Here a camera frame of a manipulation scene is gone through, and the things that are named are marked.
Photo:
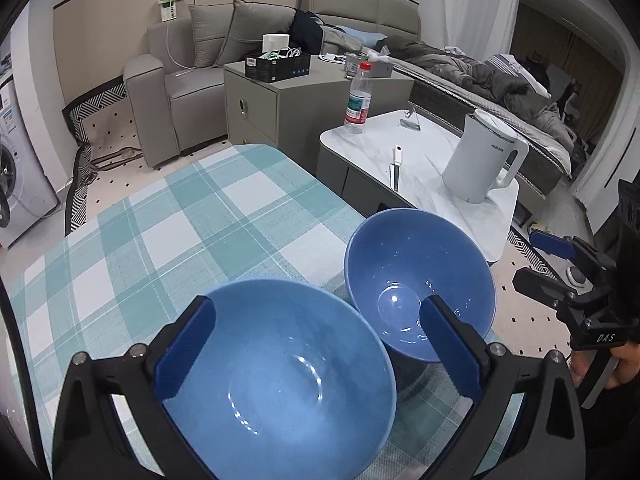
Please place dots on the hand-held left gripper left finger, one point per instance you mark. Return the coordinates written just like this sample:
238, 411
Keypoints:
182, 350

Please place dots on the person's right hand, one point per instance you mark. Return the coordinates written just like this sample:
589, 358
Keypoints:
627, 367

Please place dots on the teal checked tablecloth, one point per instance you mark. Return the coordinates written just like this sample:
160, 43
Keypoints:
150, 240

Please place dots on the green wall charger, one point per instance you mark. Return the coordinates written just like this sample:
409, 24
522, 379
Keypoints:
167, 6

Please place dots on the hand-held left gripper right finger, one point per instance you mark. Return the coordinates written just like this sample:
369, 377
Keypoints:
447, 347

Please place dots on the plastic water bottle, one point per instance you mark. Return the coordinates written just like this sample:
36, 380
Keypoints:
356, 105

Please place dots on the white electric kettle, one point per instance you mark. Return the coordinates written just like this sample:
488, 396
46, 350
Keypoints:
475, 160

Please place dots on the large blue bowl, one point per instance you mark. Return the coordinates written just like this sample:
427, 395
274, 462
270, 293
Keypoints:
280, 385

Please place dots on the grey sofa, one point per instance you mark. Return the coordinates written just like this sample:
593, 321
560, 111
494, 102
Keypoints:
150, 95

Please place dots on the grey side cabinet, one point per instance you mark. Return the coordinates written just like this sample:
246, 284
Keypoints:
260, 110

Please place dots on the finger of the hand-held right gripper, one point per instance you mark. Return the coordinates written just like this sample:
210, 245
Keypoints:
550, 245
540, 285

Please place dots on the white washing machine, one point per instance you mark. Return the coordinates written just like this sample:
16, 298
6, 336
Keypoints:
25, 170

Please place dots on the small white box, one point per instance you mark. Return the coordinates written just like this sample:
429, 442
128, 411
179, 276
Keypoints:
276, 42

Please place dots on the grey tissue box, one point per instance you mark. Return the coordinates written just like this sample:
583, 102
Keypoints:
381, 68

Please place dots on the small metal stand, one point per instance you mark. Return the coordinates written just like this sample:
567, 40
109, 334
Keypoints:
410, 121

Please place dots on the grey cushion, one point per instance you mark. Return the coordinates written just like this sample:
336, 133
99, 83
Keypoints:
210, 35
255, 30

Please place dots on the white marble coffee table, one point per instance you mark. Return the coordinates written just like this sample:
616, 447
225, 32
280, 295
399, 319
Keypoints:
430, 160

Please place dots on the black box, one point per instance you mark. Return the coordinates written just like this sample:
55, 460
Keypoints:
277, 67

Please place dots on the clear glass cup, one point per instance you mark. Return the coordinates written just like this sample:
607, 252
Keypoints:
352, 66

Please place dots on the bed with grey blanket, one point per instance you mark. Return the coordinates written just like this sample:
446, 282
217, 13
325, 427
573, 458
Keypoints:
475, 80

